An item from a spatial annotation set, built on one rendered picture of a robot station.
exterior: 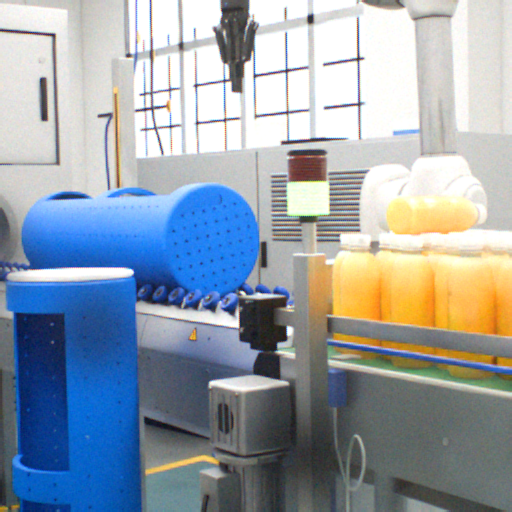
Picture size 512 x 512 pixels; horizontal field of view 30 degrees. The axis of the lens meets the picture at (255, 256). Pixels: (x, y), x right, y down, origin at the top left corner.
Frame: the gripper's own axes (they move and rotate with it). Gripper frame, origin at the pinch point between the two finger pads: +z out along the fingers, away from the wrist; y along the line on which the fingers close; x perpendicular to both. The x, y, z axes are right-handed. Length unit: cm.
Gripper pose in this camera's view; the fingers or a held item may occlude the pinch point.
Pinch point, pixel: (236, 78)
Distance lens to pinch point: 242.9
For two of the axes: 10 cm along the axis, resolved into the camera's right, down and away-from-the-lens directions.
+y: -8.5, -0.1, 5.3
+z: 0.2, 10.0, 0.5
